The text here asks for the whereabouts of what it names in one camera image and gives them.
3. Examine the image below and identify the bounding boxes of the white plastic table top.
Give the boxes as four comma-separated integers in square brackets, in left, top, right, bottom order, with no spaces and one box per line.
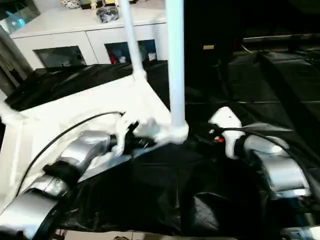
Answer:
[0,71,190,217]

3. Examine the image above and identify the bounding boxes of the white plastic table leg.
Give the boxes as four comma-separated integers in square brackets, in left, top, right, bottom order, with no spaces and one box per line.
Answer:
[166,0,188,132]
[118,0,148,81]
[0,100,24,122]

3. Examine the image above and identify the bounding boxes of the black plastic mat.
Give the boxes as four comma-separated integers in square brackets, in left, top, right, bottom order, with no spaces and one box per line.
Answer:
[0,49,320,237]

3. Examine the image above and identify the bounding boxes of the black draped furniture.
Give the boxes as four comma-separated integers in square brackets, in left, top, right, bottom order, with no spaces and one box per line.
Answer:
[183,0,320,58]

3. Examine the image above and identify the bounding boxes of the black parts in clear bag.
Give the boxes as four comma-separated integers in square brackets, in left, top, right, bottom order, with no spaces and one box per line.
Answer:
[95,6,120,25]

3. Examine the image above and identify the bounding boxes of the white sideboard cabinet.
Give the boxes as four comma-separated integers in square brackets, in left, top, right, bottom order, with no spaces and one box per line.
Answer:
[10,4,169,69]

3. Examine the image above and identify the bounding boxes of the grey curtain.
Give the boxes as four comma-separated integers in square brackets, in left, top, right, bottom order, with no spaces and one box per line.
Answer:
[0,26,35,87]

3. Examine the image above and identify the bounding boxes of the blue white plastic package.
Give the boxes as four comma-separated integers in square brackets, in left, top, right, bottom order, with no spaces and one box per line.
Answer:
[4,9,29,30]

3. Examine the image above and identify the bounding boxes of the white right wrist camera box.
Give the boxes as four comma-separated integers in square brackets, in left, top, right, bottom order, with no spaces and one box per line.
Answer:
[208,106,248,161]

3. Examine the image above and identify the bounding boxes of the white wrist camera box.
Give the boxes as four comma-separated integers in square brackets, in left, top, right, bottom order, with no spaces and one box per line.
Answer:
[208,106,248,161]
[111,113,140,156]

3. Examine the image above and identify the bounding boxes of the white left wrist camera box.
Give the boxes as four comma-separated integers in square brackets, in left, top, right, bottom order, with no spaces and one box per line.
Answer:
[111,113,140,156]

